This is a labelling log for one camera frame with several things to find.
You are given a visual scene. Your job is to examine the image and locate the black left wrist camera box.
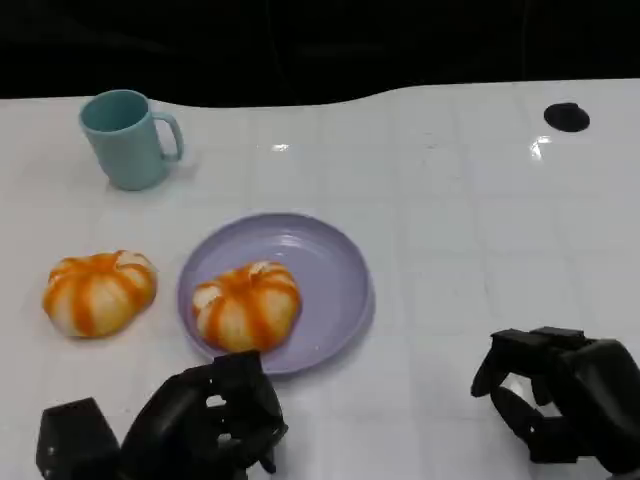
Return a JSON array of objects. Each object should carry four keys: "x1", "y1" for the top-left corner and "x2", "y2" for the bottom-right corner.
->
[{"x1": 35, "y1": 397, "x2": 122, "y2": 480}]

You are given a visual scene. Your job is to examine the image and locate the black round table grommet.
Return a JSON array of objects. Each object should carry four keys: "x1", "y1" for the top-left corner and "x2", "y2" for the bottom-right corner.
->
[{"x1": 543, "y1": 102, "x2": 591, "y2": 134}]

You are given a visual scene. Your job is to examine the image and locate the pale green mug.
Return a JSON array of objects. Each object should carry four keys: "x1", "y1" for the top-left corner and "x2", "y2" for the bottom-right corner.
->
[{"x1": 78, "y1": 89, "x2": 185, "y2": 192}]

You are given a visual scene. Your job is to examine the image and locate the lilac plate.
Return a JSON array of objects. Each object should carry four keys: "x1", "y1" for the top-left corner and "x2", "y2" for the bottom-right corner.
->
[{"x1": 176, "y1": 212, "x2": 377, "y2": 377}]

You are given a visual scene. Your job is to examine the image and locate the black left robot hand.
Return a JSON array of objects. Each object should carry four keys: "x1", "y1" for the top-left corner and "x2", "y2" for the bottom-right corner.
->
[{"x1": 117, "y1": 349, "x2": 290, "y2": 480}]

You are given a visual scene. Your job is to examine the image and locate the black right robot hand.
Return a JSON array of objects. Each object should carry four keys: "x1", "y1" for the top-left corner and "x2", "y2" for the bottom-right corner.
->
[{"x1": 469, "y1": 326, "x2": 640, "y2": 477}]

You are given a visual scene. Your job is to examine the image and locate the orange and white bread roll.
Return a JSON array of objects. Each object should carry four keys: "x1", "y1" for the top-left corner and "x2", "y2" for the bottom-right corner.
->
[
  {"x1": 41, "y1": 250, "x2": 159, "y2": 339},
  {"x1": 192, "y1": 259, "x2": 304, "y2": 353}
]

